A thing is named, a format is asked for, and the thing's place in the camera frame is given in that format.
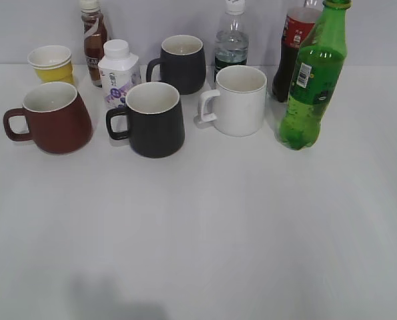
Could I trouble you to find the green plastic soda bottle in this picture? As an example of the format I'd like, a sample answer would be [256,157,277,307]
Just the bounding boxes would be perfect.
[278,0,352,150]

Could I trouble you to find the black mug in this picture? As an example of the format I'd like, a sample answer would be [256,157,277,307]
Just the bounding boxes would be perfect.
[105,81,185,159]
[145,35,206,95]

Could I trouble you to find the cola bottle red label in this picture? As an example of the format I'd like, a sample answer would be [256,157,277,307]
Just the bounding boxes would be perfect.
[272,1,322,103]

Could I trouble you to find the brown coffee drink bottle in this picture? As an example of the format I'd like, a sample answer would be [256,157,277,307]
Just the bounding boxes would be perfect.
[79,0,109,87]

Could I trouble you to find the black mug rear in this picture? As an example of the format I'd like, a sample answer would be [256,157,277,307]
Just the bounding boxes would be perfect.
[145,35,206,95]

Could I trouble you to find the red ceramic mug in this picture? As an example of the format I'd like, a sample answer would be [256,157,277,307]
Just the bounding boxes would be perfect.
[2,81,93,155]

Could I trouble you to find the yellow paper cup stack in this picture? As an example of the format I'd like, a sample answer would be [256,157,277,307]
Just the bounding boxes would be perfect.
[27,45,74,85]

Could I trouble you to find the black mug front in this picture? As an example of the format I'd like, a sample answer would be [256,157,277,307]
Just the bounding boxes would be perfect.
[105,81,185,159]

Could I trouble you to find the white yogurt bottle purple label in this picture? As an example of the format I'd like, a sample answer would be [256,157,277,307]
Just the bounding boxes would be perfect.
[98,39,141,109]

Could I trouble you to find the clear water bottle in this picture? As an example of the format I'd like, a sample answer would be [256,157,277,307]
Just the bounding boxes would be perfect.
[214,1,249,77]

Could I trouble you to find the white ceramic mug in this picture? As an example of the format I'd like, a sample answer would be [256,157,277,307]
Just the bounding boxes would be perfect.
[196,65,267,137]

